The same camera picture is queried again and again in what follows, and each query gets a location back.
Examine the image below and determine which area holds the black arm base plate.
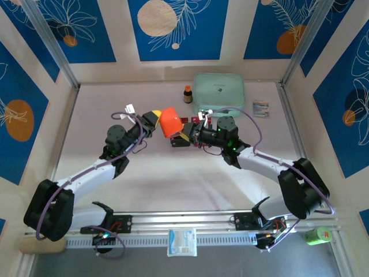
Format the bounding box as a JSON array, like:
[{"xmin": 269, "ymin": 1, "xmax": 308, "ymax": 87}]
[
  {"xmin": 80, "ymin": 215, "xmax": 133, "ymax": 234},
  {"xmin": 233, "ymin": 212, "xmax": 286, "ymax": 231}
]

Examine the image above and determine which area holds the mint green zip pouch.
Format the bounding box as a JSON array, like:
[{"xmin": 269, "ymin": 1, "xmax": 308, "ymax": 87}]
[{"xmin": 192, "ymin": 72, "xmax": 246, "ymax": 118}]

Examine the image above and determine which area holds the grey slotted cable duct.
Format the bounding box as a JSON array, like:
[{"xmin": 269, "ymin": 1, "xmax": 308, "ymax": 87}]
[{"xmin": 66, "ymin": 233, "xmax": 259, "ymax": 248}]

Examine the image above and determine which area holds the aluminium side rail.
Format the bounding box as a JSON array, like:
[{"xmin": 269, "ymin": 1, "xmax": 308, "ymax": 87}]
[
  {"xmin": 42, "ymin": 86, "xmax": 80, "ymax": 216},
  {"xmin": 276, "ymin": 82, "xmax": 323, "ymax": 208}
]

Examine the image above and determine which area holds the orange card holder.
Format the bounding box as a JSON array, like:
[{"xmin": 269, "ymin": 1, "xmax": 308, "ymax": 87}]
[{"xmin": 159, "ymin": 106, "xmax": 185, "ymax": 139}]

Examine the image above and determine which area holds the aluminium corner post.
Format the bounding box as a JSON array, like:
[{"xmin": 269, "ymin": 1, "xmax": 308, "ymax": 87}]
[
  {"xmin": 281, "ymin": 0, "xmax": 335, "ymax": 84},
  {"xmin": 21, "ymin": 0, "xmax": 80, "ymax": 89}
]

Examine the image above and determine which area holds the white blue gauze packet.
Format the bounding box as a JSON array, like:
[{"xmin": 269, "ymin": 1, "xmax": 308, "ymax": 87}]
[{"xmin": 167, "ymin": 228, "xmax": 198, "ymax": 257}]

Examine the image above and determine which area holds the beige foam block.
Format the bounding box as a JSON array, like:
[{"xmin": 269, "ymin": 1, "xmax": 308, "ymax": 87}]
[{"xmin": 19, "ymin": 237, "xmax": 67, "ymax": 254}]

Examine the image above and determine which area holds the black cable connector block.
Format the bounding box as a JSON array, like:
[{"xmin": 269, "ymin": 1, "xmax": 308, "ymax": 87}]
[
  {"xmin": 92, "ymin": 233, "xmax": 116, "ymax": 246},
  {"xmin": 255, "ymin": 233, "xmax": 279, "ymax": 250}
]

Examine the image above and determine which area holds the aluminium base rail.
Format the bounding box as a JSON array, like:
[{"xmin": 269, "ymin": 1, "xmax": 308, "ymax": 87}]
[{"xmin": 24, "ymin": 207, "xmax": 342, "ymax": 234}]

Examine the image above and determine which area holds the small printed paper sachet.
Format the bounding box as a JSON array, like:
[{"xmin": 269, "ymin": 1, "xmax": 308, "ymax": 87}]
[{"xmin": 253, "ymin": 100, "xmax": 270, "ymax": 118}]

